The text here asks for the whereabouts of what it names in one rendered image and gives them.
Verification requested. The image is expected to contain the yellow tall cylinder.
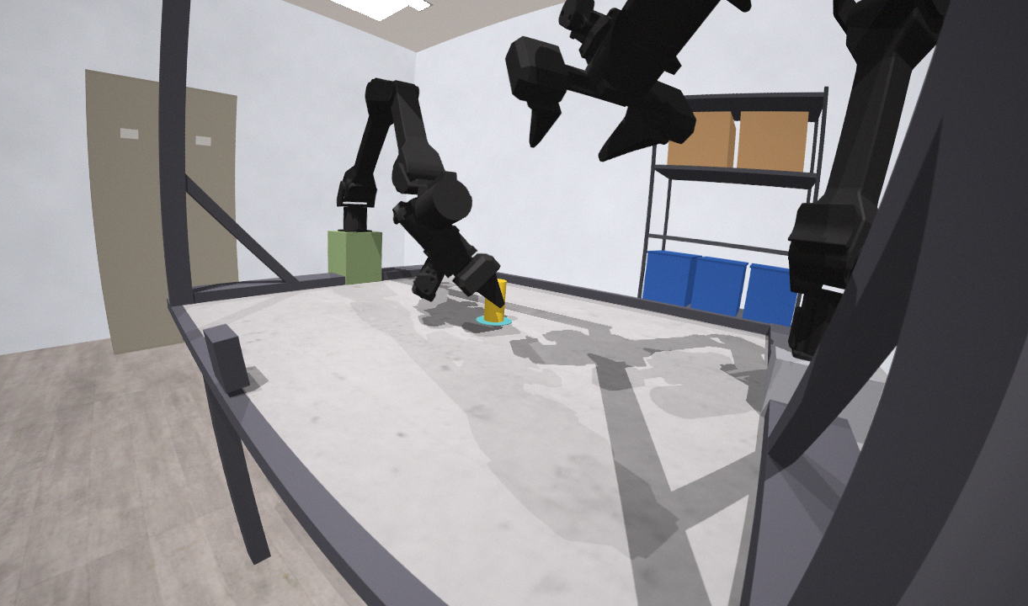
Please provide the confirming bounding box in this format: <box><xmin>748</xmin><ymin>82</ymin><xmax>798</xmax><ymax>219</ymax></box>
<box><xmin>484</xmin><ymin>279</ymin><xmax>507</xmax><ymax>322</ymax></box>

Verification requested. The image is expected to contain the cyan circle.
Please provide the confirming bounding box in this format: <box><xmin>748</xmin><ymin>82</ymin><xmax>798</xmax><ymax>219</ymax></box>
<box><xmin>476</xmin><ymin>316</ymin><xmax>512</xmax><ymax>326</ymax></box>

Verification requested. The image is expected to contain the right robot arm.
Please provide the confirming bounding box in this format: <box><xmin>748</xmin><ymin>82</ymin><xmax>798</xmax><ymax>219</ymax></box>
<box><xmin>558</xmin><ymin>0</ymin><xmax>951</xmax><ymax>361</ymax></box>

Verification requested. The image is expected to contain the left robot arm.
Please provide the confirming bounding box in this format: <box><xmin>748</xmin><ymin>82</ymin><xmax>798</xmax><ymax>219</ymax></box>
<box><xmin>337</xmin><ymin>78</ymin><xmax>472</xmax><ymax>302</ymax></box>

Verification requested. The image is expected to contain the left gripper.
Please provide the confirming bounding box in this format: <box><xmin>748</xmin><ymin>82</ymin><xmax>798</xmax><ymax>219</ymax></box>
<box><xmin>421</xmin><ymin>225</ymin><xmax>504</xmax><ymax>308</ymax></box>

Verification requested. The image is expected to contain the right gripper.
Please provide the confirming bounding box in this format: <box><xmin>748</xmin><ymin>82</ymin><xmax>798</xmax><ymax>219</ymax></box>
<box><xmin>505</xmin><ymin>5</ymin><xmax>696</xmax><ymax>162</ymax></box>

